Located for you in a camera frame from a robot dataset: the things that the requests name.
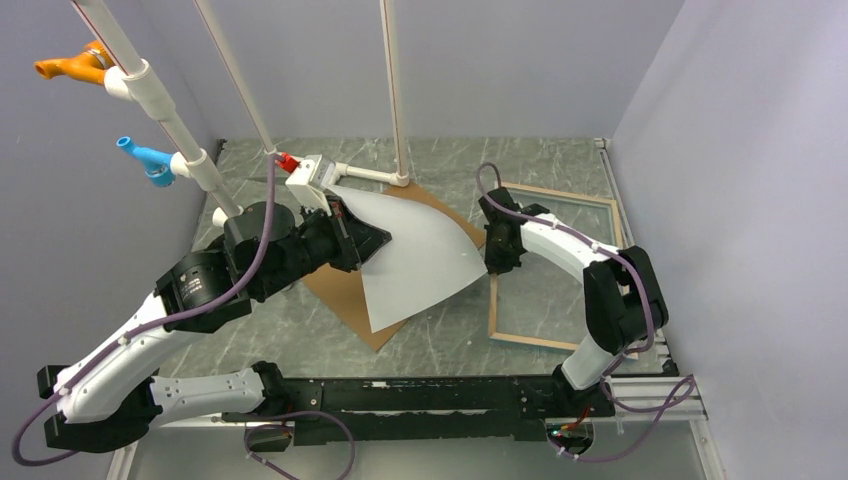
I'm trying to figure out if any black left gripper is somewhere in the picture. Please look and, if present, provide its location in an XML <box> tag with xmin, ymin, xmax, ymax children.
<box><xmin>254</xmin><ymin>194</ymin><xmax>392</xmax><ymax>299</ymax></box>

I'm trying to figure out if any wooden frame backing board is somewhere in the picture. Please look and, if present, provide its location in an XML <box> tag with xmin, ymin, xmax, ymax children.
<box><xmin>301</xmin><ymin>180</ymin><xmax>488</xmax><ymax>354</ymax></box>

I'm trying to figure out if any colourful photo poster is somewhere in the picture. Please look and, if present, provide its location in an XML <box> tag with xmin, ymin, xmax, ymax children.
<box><xmin>332</xmin><ymin>182</ymin><xmax>487</xmax><ymax>333</ymax></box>

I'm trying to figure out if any wooden picture frame with glass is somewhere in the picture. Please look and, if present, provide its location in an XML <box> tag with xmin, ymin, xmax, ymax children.
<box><xmin>488</xmin><ymin>183</ymin><xmax>625</xmax><ymax>353</ymax></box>

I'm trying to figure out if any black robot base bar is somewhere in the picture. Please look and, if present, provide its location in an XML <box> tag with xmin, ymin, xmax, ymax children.
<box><xmin>221</xmin><ymin>376</ymin><xmax>617</xmax><ymax>446</ymax></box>

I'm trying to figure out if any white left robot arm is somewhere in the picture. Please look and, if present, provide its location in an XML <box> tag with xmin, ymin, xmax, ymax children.
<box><xmin>37</xmin><ymin>197</ymin><xmax>391</xmax><ymax>453</ymax></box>

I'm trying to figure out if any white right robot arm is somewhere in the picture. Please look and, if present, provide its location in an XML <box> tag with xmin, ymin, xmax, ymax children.
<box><xmin>478</xmin><ymin>187</ymin><xmax>668</xmax><ymax>415</ymax></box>

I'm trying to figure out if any blue plastic hook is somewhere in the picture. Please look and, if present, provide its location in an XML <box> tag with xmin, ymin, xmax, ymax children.
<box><xmin>116</xmin><ymin>136</ymin><xmax>176</xmax><ymax>188</ymax></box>

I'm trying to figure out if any white PVC pipe rack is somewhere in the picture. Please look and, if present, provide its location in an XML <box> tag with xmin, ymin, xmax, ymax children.
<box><xmin>71</xmin><ymin>0</ymin><xmax>412</xmax><ymax>227</ymax></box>

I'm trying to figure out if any orange plastic hook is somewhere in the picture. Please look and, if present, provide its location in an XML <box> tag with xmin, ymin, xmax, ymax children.
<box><xmin>33</xmin><ymin>40</ymin><xmax>115</xmax><ymax>86</ymax></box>

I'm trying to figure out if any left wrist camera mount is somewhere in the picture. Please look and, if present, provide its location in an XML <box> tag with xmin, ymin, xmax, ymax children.
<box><xmin>275</xmin><ymin>153</ymin><xmax>338</xmax><ymax>213</ymax></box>

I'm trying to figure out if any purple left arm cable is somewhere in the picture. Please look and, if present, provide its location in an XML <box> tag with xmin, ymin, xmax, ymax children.
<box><xmin>11</xmin><ymin>153</ymin><xmax>357</xmax><ymax>480</ymax></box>

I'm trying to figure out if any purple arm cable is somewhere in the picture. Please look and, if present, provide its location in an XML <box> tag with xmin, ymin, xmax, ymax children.
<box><xmin>475</xmin><ymin>162</ymin><xmax>698</xmax><ymax>464</ymax></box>
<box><xmin>11</xmin><ymin>153</ymin><xmax>357</xmax><ymax>480</ymax></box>

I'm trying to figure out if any aluminium rail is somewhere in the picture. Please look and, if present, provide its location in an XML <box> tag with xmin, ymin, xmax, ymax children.
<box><xmin>105</xmin><ymin>377</ymin><xmax>709</xmax><ymax>480</ymax></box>

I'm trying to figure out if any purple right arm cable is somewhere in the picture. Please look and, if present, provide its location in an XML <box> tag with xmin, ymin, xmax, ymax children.
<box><xmin>475</xmin><ymin>162</ymin><xmax>698</xmax><ymax>464</ymax></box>

